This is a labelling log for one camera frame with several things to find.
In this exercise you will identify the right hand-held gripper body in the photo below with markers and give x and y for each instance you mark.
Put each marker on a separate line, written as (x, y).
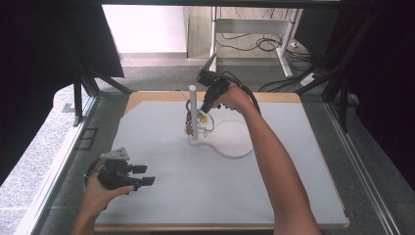
(215, 86)

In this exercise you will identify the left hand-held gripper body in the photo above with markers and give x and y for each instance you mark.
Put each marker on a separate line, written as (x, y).
(112, 178)

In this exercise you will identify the white key stand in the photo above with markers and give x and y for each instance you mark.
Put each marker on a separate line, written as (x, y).
(193, 107)

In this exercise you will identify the person's right hand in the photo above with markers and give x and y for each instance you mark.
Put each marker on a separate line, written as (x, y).
(233, 98)

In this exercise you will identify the person's left hand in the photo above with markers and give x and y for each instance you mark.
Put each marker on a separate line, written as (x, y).
(98, 199)

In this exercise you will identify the white table mat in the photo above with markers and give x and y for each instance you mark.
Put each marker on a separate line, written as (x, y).
(195, 196)

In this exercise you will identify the black metal stand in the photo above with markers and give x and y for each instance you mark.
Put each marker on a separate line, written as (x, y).
(77, 104)
(342, 107)

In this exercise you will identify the white power strip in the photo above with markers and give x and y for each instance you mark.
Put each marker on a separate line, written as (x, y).
(308, 80)

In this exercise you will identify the black curtain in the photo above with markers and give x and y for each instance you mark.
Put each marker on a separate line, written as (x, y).
(39, 65)
(385, 81)

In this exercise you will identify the black floor bracket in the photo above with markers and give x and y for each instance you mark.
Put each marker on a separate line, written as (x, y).
(87, 138)

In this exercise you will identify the aluminium rail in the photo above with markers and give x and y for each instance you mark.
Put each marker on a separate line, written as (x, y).
(362, 169)
(55, 173)

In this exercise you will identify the white desk frame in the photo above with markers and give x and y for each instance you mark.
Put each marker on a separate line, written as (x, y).
(251, 25)

